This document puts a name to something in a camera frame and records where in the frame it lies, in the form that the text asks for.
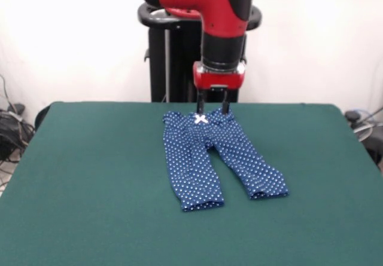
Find dark green table cloth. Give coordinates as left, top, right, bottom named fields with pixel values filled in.
left=0, top=100, right=383, bottom=266

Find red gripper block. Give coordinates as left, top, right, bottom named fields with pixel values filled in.
left=192, top=62, right=248, bottom=114

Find grey round plate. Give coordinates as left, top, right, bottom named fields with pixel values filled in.
left=352, top=122, right=375, bottom=141

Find blue polka dot pants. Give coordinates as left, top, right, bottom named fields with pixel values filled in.
left=162, top=108, right=290, bottom=213

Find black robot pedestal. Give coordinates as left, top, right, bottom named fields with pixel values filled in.
left=137, top=2, right=263, bottom=103

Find black cable tangle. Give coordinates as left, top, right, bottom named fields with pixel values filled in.
left=0, top=74, right=36, bottom=163

